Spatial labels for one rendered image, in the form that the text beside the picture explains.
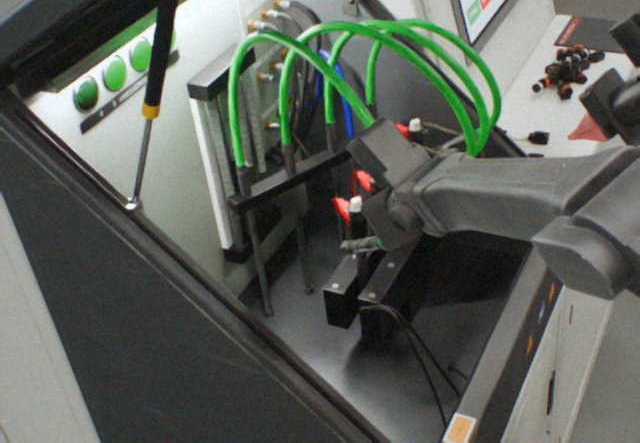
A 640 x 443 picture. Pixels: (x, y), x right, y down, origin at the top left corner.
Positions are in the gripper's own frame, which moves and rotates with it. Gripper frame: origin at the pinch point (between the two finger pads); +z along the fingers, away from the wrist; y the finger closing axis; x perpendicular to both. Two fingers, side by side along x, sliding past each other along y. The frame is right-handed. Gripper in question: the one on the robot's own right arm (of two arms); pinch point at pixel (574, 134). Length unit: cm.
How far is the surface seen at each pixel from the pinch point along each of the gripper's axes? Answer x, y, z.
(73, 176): 56, 33, 16
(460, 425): 33.3, -21.8, 16.5
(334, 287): 23.3, 0.6, 37.2
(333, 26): 12.5, 32.4, 13.1
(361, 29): 11.3, 29.5, 10.0
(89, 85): 44, 44, 23
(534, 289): 2.9, -18.5, 21.9
